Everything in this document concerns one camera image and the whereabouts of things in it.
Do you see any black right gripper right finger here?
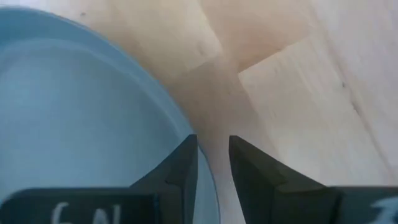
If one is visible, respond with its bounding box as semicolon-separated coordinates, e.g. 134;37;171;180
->
228;135;398;224

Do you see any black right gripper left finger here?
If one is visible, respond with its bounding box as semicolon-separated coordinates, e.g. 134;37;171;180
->
0;134;199;224

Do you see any large round plate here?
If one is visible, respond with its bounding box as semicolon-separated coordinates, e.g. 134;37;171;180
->
0;6;221;224

